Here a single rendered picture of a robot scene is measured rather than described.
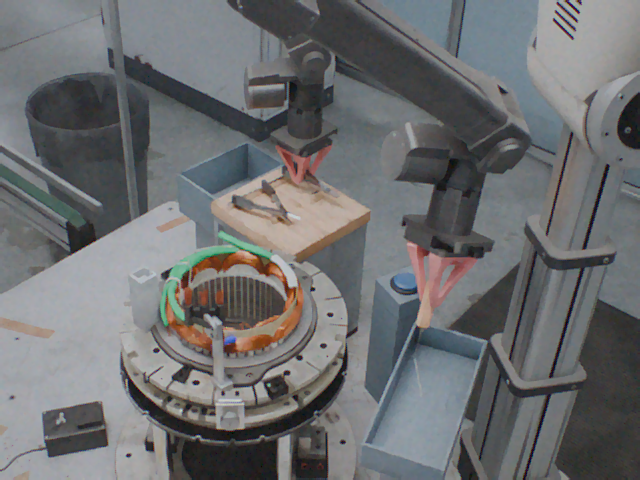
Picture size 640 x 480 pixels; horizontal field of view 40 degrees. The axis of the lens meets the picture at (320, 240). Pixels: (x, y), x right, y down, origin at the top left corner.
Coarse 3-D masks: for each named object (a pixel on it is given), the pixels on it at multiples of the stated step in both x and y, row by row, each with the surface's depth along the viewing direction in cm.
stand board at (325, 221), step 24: (240, 192) 153; (288, 192) 154; (312, 192) 154; (336, 192) 154; (240, 216) 147; (264, 216) 148; (288, 216) 148; (312, 216) 148; (336, 216) 149; (360, 216) 149; (264, 240) 143; (288, 240) 143; (312, 240) 143; (336, 240) 147
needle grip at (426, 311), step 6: (426, 288) 108; (426, 294) 108; (426, 300) 108; (420, 306) 109; (426, 306) 108; (420, 312) 109; (426, 312) 108; (432, 312) 109; (420, 318) 109; (426, 318) 109; (420, 324) 109; (426, 324) 109
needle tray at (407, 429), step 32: (448, 352) 130; (480, 352) 128; (416, 384) 124; (448, 384) 125; (384, 416) 120; (416, 416) 120; (448, 416) 120; (384, 448) 115; (416, 448) 115; (448, 448) 111
